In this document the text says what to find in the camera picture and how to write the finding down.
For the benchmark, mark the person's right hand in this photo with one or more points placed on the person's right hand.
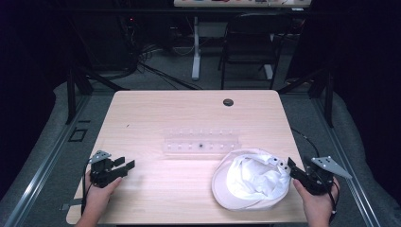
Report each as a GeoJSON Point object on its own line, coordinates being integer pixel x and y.
{"type": "Point", "coordinates": [317, 203]}

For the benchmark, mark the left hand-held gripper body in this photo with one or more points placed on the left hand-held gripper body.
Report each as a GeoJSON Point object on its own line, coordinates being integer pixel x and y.
{"type": "Point", "coordinates": [101, 171]}

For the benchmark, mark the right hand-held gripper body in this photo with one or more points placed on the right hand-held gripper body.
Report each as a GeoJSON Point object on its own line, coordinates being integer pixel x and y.
{"type": "Point", "coordinates": [320, 176]}

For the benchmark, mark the black metal stand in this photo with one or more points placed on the black metal stand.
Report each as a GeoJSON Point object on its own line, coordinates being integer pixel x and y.
{"type": "Point", "coordinates": [78, 94]}
{"type": "Point", "coordinates": [315, 91]}

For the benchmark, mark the white desk leg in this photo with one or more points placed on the white desk leg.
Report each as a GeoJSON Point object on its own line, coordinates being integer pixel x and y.
{"type": "Point", "coordinates": [196, 50]}

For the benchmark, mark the black table grommet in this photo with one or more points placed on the black table grommet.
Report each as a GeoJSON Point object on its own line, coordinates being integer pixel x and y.
{"type": "Point", "coordinates": [228, 102]}

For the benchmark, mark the clear plastic rack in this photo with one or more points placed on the clear plastic rack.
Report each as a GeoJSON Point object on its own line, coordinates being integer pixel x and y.
{"type": "Point", "coordinates": [201, 142]}

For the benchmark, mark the white cap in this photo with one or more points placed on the white cap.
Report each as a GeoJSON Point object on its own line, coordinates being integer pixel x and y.
{"type": "Point", "coordinates": [250, 179]}

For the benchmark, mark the person's left hand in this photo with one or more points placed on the person's left hand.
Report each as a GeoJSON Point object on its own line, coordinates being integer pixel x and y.
{"type": "Point", "coordinates": [100, 195]}

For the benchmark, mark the black chair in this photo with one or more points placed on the black chair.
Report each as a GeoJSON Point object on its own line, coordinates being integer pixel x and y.
{"type": "Point", "coordinates": [252, 47]}

